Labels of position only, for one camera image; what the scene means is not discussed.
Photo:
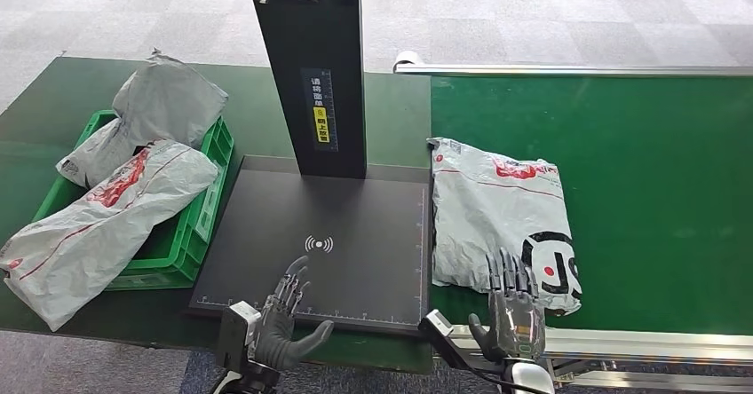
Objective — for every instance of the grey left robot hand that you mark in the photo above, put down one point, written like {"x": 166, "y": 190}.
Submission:
{"x": 276, "y": 338}

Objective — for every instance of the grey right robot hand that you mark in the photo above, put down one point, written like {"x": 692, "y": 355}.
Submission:
{"x": 517, "y": 321}

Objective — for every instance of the grey package with black logo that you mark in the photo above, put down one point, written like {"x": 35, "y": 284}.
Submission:
{"x": 488, "y": 221}

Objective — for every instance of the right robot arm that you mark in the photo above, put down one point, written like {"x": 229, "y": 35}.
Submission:
{"x": 529, "y": 379}

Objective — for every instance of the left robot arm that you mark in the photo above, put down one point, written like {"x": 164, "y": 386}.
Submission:
{"x": 253, "y": 382}

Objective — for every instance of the black inbound scanner machine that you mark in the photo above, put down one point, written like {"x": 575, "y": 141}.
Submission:
{"x": 353, "y": 262}

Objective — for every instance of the green conveyor belt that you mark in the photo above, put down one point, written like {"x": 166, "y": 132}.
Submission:
{"x": 647, "y": 191}

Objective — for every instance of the long grey red-printed package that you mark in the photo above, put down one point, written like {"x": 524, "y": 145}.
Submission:
{"x": 88, "y": 232}

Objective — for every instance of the plain grey crumpled package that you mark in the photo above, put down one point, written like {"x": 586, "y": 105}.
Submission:
{"x": 164, "y": 100}

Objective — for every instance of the white conveyor roller end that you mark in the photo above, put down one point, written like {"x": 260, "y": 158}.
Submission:
{"x": 406, "y": 58}

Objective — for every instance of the green plastic crate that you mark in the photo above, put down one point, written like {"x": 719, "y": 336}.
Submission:
{"x": 206, "y": 203}

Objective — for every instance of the yellow sticker on scanner column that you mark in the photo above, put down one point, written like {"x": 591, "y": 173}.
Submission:
{"x": 322, "y": 125}

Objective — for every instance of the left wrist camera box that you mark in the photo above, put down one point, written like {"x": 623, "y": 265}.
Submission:
{"x": 235, "y": 332}

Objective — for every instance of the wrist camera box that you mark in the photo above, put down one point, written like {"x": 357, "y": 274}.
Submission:
{"x": 235, "y": 332}
{"x": 438, "y": 329}

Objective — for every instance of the silver conveyor support bracket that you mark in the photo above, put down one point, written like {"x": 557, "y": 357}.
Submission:
{"x": 579, "y": 368}

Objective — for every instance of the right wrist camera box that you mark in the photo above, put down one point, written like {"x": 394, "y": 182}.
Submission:
{"x": 438, "y": 329}

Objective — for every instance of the wide silver conveyor rail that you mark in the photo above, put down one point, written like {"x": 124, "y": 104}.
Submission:
{"x": 647, "y": 344}

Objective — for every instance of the thin silver conveyor rail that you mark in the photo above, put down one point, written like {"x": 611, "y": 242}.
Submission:
{"x": 559, "y": 70}

